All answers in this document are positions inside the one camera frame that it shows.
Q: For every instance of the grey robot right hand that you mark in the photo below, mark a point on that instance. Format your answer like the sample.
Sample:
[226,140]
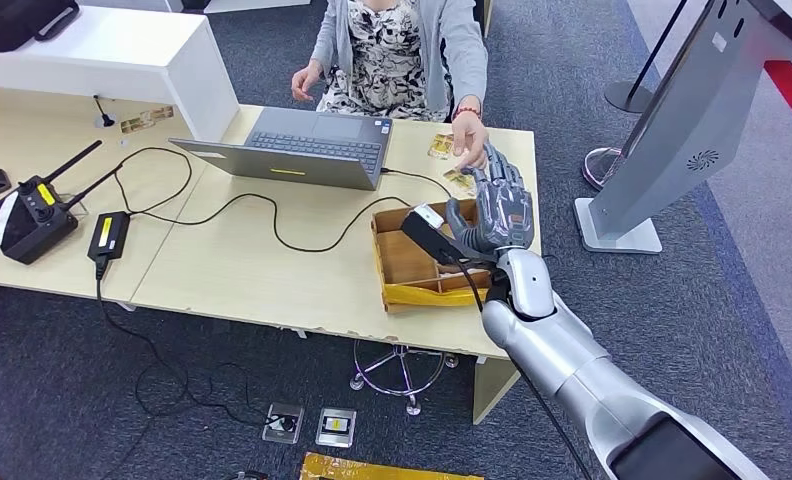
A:
[508,215]

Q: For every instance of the person's right hand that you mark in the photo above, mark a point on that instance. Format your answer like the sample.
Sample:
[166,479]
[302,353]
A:
[305,81]

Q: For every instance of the person's left hand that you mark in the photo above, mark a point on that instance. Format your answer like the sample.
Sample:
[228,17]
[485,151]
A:
[469,136]

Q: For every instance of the gold patterned ID card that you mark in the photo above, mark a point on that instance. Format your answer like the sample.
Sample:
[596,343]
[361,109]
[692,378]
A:
[440,147]

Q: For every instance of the gold patterned room key card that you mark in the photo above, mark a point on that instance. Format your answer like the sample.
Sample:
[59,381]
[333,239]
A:
[459,180]

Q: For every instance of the divided cardboard box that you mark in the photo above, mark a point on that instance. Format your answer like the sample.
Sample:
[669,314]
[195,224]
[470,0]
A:
[402,258]

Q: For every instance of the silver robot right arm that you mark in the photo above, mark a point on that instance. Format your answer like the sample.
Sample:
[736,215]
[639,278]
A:
[555,344]

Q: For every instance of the person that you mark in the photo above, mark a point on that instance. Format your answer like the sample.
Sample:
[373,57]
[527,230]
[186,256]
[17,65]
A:
[462,46]

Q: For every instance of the grey laptop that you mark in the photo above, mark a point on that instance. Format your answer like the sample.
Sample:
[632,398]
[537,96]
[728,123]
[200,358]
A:
[313,142]

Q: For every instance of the chrome stanchion base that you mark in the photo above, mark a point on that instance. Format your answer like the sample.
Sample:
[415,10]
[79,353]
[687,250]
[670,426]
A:
[595,175]

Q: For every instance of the yellow tape strip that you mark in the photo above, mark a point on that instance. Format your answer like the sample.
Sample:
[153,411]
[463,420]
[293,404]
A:
[422,296]

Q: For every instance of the white desk shelf riser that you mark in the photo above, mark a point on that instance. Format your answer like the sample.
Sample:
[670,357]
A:
[134,60]

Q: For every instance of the beige desk leg panel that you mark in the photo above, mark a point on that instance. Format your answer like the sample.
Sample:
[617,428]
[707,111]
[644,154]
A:
[492,391]

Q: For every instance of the chrome stool base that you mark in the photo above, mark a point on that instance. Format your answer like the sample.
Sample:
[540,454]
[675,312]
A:
[401,381]

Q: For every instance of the small black desk antenna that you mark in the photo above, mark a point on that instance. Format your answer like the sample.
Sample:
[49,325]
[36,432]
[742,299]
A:
[106,120]

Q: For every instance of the grey kiosk stand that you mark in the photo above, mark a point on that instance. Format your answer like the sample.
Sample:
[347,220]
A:
[697,99]

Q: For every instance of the black laptop power adapter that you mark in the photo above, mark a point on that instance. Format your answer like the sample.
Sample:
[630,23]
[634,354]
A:
[108,235]

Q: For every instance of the steel floor socket box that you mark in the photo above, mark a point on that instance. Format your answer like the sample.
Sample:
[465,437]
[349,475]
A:
[336,428]
[282,422]

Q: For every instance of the yellow taped cardboard sheet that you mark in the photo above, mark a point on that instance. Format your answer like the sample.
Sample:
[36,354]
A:
[369,470]

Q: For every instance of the black bag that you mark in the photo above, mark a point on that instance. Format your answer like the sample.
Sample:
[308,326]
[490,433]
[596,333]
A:
[9,23]

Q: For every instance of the black remote controller with antennas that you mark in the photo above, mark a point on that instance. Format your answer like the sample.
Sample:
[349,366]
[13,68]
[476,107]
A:
[29,225]

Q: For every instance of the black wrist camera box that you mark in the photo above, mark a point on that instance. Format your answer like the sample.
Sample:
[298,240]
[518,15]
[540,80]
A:
[429,238]

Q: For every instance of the black stanchion post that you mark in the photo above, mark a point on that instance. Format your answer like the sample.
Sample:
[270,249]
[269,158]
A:
[625,99]

